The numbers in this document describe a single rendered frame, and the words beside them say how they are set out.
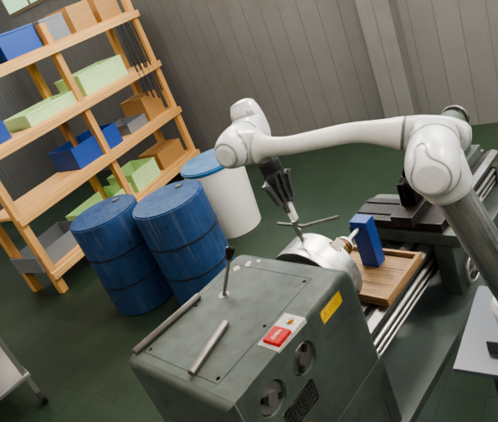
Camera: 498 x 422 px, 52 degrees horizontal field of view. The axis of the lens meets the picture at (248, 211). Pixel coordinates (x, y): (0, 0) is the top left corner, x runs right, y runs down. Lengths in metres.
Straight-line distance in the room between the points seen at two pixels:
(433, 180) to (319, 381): 0.67
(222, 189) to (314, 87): 1.93
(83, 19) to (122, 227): 2.88
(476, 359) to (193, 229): 2.32
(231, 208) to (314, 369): 3.22
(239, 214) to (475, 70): 2.58
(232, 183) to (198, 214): 0.92
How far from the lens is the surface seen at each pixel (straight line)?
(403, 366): 2.26
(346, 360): 1.69
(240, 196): 4.65
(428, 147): 1.35
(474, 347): 2.00
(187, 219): 3.68
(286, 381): 1.46
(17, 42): 5.57
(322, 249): 1.80
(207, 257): 3.83
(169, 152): 6.67
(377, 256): 2.18
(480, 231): 1.48
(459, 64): 5.36
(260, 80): 6.22
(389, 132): 1.53
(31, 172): 9.32
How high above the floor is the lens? 2.16
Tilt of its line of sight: 25 degrees down
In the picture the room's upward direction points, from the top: 23 degrees counter-clockwise
